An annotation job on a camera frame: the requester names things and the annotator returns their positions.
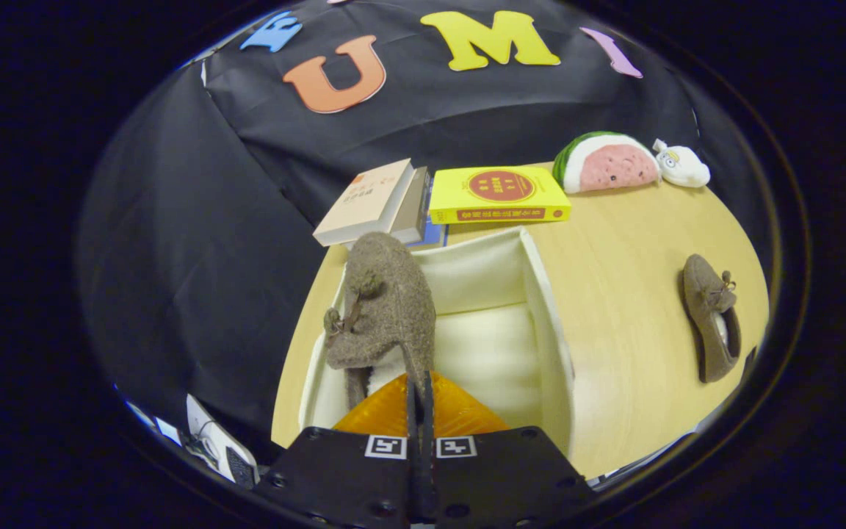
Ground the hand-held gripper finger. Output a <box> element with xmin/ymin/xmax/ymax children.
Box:
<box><xmin>254</xmin><ymin>371</ymin><xmax>424</xmax><ymax>529</ymax></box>
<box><xmin>423</xmin><ymin>371</ymin><xmax>596</xmax><ymax>529</ymax></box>

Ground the beige fabric storage box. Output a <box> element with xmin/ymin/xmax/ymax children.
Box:
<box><xmin>298</xmin><ymin>226</ymin><xmax>576</xmax><ymax>460</ymax></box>

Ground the brown fuzzy shoe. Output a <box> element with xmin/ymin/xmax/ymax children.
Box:
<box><xmin>322</xmin><ymin>232</ymin><xmax>437</xmax><ymax>412</ymax></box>
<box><xmin>681</xmin><ymin>253</ymin><xmax>742</xmax><ymax>384</ymax></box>

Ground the blue book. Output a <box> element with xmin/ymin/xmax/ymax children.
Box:
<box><xmin>407</xmin><ymin>220</ymin><xmax>449</xmax><ymax>249</ymax></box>

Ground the white device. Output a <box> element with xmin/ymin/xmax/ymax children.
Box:
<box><xmin>185</xmin><ymin>395</ymin><xmax>259</xmax><ymax>489</ymax></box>

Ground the grey book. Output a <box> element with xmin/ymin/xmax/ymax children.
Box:
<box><xmin>390</xmin><ymin>166</ymin><xmax>431</xmax><ymax>245</ymax></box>

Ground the beige book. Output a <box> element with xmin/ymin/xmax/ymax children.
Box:
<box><xmin>312</xmin><ymin>158</ymin><xmax>416</xmax><ymax>248</ymax></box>

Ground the yellow book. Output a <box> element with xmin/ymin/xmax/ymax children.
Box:
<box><xmin>428</xmin><ymin>165</ymin><xmax>572</xmax><ymax>226</ymax></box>

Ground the black backdrop cloth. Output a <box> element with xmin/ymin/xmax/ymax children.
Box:
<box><xmin>78</xmin><ymin>0</ymin><xmax>773</xmax><ymax>460</ymax></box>

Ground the watermelon slice plush toy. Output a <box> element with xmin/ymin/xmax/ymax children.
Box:
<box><xmin>552</xmin><ymin>131</ymin><xmax>662</xmax><ymax>195</ymax></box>

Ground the white plush toy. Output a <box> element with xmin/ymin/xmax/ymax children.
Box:
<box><xmin>652</xmin><ymin>138</ymin><xmax>712</xmax><ymax>189</ymax></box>

